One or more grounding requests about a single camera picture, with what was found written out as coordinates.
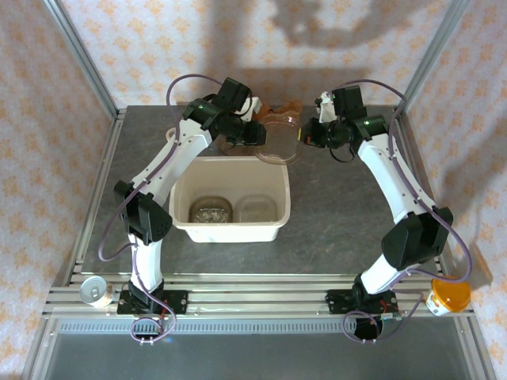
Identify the white plastic bin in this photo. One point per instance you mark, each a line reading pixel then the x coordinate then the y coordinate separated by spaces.
pixel 229 178

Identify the slotted metal strip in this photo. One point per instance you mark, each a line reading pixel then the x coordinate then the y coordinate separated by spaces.
pixel 257 327

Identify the brown plush teddy bear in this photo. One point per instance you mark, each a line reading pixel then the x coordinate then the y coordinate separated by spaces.
pixel 291 106

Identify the aluminium side rail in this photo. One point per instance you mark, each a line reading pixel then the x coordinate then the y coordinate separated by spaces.
pixel 408 142
pixel 107 154

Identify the aluminium frame post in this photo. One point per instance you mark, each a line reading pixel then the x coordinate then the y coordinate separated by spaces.
pixel 429 57
pixel 85 59

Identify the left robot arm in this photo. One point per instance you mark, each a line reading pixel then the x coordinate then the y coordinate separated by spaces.
pixel 166 158

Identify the orange lidded cup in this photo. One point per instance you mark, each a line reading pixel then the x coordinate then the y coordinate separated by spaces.
pixel 449 295

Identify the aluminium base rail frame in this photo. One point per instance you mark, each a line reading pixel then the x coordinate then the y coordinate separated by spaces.
pixel 257 295

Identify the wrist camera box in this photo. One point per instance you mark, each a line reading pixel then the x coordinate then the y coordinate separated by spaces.
pixel 253 107
pixel 325 109

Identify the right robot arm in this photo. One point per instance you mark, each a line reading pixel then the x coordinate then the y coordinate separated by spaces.
pixel 388 178

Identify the small green circuit board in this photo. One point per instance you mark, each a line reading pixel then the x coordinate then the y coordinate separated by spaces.
pixel 390 316

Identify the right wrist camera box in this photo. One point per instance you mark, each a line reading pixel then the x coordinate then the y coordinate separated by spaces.
pixel 325 109

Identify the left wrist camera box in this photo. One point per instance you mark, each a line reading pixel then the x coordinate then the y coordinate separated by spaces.
pixel 253 107

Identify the silver tin can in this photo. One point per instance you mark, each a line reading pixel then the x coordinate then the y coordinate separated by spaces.
pixel 95 293

